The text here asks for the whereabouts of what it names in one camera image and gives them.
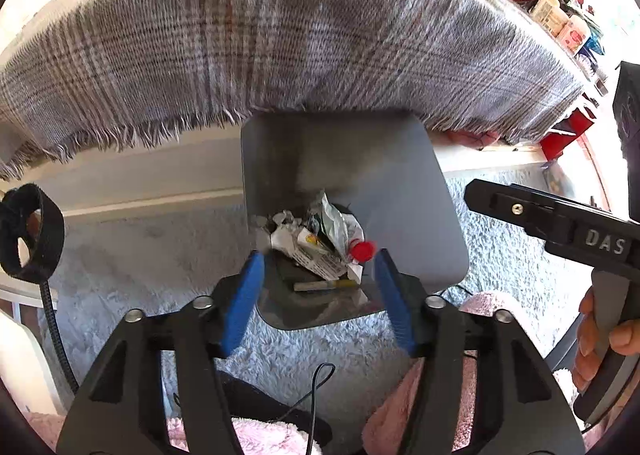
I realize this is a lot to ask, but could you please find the white printed snack wrapper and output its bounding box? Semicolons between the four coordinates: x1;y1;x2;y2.
270;224;363;284

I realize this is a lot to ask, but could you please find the crumpled paper trash in bin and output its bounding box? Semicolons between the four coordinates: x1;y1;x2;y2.
252;192;376;293

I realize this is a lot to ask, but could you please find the dark grey trash bin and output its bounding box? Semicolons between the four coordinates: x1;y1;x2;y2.
240;110;471;332

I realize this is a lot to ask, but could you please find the person's right hand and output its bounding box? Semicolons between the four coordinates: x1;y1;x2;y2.
570;288;640;391

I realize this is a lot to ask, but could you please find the red storage box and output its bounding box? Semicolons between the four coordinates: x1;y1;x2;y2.
539;108;597;162

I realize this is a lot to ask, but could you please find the pink fuzzy slipper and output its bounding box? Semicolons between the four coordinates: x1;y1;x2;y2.
361;291;497;455

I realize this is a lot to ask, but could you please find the pink labelled white bottle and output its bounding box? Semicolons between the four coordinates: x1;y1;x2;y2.
555;14;591;56

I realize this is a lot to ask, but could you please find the white lotion bottle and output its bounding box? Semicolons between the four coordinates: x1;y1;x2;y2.
529;0;568;37

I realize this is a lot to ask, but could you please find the grey plaid table cloth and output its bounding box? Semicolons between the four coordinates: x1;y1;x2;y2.
1;0;585;180

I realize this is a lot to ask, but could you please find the black thin cable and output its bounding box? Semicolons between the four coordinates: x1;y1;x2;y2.
269;362;336;455

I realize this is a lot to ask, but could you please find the black velcro strap loop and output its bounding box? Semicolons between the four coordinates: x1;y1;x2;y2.
0;182;82;396

